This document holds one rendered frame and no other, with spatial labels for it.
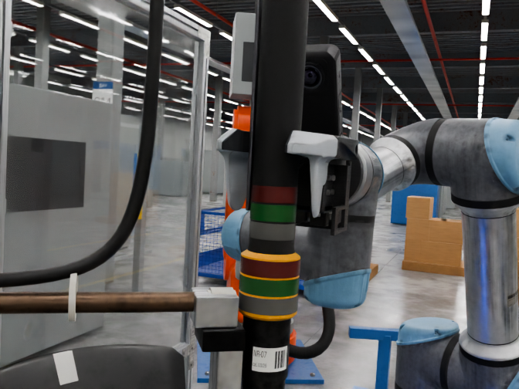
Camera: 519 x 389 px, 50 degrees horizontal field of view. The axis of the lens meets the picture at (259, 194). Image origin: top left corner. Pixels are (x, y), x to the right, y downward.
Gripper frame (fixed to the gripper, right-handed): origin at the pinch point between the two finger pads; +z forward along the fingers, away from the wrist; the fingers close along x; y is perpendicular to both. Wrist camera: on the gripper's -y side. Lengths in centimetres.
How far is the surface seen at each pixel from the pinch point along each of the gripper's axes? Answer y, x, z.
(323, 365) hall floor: 161, 84, -406
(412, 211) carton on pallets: 59, 64, -927
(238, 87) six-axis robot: -58, 154, -357
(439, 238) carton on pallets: 102, 19, -927
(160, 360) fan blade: 21.7, 13.9, -12.6
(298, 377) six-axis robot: 158, 93, -361
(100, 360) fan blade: 21.2, 18.0, -8.4
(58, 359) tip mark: 20.8, 20.8, -6.0
